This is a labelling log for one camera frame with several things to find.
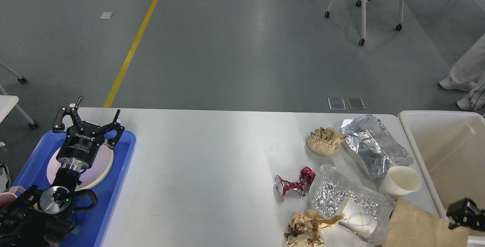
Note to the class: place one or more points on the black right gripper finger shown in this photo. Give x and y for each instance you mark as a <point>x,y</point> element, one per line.
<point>465,213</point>

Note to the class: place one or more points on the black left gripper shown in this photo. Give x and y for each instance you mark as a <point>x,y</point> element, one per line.
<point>79,148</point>

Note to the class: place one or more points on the pink plate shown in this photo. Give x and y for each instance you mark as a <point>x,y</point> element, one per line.
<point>54,165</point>

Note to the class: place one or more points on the brown paper bag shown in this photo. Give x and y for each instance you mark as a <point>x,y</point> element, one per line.
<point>411,226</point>

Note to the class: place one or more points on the pink ribbed mug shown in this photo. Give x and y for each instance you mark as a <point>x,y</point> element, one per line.
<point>6,198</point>

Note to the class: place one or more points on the foil ball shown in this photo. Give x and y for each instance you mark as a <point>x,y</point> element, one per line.
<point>329,188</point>

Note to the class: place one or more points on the clear plastic wrap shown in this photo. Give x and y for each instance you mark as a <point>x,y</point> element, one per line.
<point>379,232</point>

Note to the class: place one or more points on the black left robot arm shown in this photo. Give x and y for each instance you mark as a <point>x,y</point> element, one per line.
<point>41,218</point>

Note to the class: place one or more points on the yellow plate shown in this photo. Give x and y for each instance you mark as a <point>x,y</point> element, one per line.
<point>98,171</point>

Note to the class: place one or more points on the white plastic bin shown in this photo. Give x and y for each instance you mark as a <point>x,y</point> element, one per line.
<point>450,152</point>

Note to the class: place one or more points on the white paper cup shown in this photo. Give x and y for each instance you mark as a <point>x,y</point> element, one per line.
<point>400,181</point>

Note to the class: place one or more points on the white side table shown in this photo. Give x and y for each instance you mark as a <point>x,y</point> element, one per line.
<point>9,102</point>

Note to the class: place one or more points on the blue plastic tray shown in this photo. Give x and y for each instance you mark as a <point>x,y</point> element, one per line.
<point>93,224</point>

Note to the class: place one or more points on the crumpled foil sheet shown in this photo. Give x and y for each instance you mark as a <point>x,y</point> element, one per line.
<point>372,147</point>

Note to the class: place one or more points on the person in white tracksuit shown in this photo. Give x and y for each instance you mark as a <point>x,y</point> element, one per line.
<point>468,74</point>

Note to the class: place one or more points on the crumpled brown paper back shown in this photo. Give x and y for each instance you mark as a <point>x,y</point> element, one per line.
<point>325,141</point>

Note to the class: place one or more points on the crumpled brown paper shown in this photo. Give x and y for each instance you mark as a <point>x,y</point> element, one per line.
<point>305,230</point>
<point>325,141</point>

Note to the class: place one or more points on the crushed red can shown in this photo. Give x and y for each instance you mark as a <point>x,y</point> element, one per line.
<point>306,177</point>

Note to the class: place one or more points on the crumpled brown paper front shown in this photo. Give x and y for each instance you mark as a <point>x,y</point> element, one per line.
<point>305,230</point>

